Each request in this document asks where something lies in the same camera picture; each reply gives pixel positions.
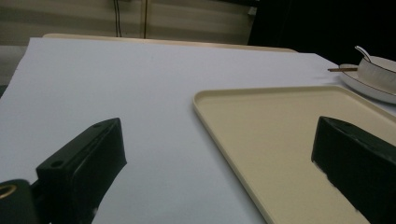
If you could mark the white table cover sheet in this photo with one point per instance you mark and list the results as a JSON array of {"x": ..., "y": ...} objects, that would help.
[{"x": 124, "y": 81}]

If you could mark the wooden chopsticks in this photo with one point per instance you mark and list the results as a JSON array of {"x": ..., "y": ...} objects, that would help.
[{"x": 342, "y": 69}]

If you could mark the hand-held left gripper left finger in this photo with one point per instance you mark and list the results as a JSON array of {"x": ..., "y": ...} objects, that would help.
[{"x": 82, "y": 161}]

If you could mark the cream plastic tray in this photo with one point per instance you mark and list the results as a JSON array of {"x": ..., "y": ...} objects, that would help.
[{"x": 280, "y": 130}]

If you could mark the beige curtain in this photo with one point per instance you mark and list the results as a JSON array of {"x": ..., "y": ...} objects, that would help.
[{"x": 186, "y": 18}]

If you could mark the white spoon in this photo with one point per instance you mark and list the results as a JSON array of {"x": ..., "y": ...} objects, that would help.
[{"x": 363, "y": 52}]

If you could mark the white bowl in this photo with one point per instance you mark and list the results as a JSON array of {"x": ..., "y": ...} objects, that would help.
[{"x": 376, "y": 73}]

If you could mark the white plate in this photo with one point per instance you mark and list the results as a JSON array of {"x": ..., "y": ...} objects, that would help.
[{"x": 361, "y": 83}]

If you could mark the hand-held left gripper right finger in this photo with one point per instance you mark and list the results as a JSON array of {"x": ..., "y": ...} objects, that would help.
[{"x": 358, "y": 155}]

